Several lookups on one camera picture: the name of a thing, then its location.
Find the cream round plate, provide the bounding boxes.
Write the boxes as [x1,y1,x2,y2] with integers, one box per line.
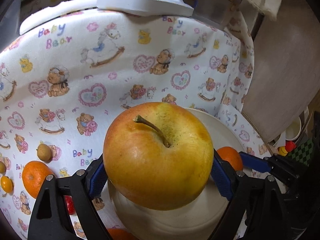
[109,107,247,240]

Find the large yellow red apple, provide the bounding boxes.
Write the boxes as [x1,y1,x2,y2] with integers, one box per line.
[103,102,214,211]

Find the baby bear print cloth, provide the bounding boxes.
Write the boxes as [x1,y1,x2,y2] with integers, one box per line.
[1,0,268,239]

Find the small red apple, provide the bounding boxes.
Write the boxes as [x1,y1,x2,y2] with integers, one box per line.
[65,196,75,215]

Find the yellow cherry tomato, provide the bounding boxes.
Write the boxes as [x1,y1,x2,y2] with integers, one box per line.
[1,176,14,193]

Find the wooden board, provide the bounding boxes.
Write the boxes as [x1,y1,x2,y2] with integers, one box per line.
[242,0,319,142]

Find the orange mandarin on cloth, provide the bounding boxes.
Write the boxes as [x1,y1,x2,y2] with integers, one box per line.
[22,160,54,199]

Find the orange mandarin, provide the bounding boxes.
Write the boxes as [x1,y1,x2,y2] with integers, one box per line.
[217,146,244,171]
[108,228,138,240]
[22,160,54,199]

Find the white desk lamp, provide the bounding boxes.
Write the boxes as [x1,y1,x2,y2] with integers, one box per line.
[97,0,194,17]

